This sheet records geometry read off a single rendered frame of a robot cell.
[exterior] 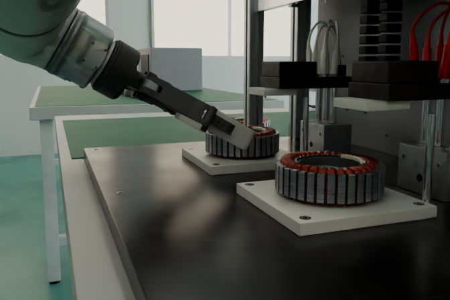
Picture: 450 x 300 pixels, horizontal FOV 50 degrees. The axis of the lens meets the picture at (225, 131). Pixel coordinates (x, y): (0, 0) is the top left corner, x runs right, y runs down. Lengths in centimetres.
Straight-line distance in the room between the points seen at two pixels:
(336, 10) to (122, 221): 64
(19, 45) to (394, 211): 44
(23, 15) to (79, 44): 13
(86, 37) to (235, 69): 494
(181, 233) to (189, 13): 499
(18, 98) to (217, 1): 232
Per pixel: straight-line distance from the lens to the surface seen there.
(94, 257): 45
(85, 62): 62
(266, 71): 75
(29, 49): 61
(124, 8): 523
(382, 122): 85
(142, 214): 49
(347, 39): 93
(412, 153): 60
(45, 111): 200
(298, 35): 96
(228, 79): 550
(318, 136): 76
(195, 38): 537
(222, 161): 67
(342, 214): 45
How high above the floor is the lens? 92
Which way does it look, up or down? 8 degrees down
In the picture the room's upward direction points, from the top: straight up
